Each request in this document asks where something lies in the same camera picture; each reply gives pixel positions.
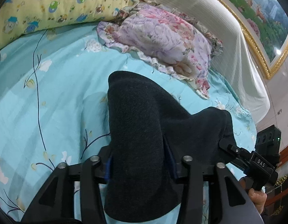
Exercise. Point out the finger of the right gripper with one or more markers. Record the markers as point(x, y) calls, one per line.
point(233, 151)
point(238, 166)

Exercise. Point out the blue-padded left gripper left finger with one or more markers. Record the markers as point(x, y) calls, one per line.
point(107, 169)

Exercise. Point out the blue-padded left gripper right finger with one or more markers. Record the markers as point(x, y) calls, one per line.
point(173, 171)

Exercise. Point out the black knit pants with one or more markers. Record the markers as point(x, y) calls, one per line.
point(142, 118)

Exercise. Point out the person's right hand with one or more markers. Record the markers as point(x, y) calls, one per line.
point(257, 197)

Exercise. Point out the wooden glass cabinet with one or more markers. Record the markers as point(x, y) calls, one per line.
point(278, 194)

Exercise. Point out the light blue floral bedsheet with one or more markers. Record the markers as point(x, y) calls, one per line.
point(54, 108)

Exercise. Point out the white ribbed headboard cover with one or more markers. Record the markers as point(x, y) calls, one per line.
point(231, 56)

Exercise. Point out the pink purple floral pillow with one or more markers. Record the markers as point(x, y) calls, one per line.
point(164, 39)

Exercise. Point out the gold framed landscape painting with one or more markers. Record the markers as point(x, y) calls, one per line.
point(264, 24)

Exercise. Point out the yellow cartoon print pillow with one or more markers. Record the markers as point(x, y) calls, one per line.
point(18, 17)

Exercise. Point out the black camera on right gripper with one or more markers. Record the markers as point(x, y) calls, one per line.
point(268, 141)

